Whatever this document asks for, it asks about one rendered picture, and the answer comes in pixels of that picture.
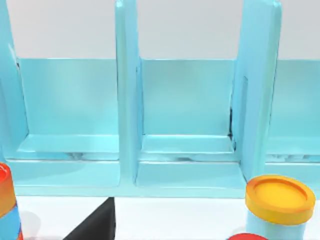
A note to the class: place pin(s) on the red lidded container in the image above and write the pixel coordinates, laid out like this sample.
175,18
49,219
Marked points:
243,237

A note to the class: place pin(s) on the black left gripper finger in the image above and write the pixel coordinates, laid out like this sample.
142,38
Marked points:
100,222

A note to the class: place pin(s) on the light blue rack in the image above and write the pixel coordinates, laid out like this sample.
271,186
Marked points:
80,105

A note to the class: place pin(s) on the yellow lidded blue can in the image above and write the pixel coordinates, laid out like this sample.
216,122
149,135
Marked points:
277,200

